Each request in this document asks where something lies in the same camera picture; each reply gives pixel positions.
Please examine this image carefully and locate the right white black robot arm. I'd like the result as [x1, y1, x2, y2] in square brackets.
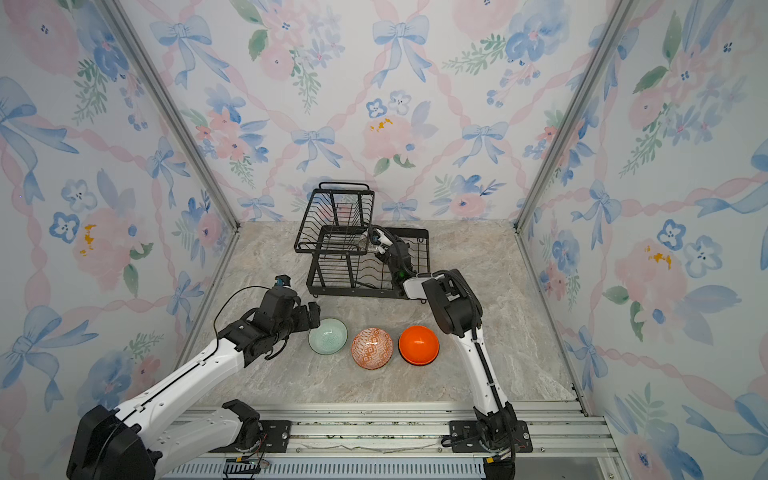
[367, 225, 518, 458]

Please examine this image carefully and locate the left thin black cable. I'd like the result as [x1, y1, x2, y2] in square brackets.
[212, 284, 272, 343]

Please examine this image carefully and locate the mint green ribbed bowl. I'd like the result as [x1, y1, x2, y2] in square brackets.
[308, 318, 348, 355]

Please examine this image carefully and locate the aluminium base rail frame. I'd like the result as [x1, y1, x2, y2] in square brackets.
[113, 400, 631, 480]

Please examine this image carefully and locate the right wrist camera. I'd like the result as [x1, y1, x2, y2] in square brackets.
[367, 225, 392, 247]

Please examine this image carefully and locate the orange plastic bowl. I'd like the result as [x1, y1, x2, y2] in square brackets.
[398, 325, 440, 366]

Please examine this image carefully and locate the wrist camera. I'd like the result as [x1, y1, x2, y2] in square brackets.
[275, 274, 291, 287]
[367, 225, 392, 247]

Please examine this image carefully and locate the right aluminium corner post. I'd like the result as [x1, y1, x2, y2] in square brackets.
[514, 0, 637, 232]

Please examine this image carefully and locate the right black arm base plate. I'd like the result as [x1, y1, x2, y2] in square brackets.
[440, 420, 534, 454]

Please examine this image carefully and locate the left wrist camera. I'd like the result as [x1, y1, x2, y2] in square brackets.
[275, 274, 291, 287]

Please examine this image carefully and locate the black wire dish rack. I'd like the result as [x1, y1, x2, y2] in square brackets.
[294, 181, 431, 299]

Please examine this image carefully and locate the left aluminium corner post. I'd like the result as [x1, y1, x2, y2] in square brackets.
[95, 0, 241, 232]

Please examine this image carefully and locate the aluminium corner post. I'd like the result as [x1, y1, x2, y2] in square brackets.
[514, 0, 637, 232]
[95, 0, 241, 232]

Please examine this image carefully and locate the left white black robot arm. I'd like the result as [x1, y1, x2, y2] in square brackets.
[66, 283, 321, 479]

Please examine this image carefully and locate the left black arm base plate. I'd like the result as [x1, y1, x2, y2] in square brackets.
[212, 420, 292, 454]

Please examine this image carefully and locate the red orange patterned bowl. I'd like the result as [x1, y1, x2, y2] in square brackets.
[351, 328, 394, 370]

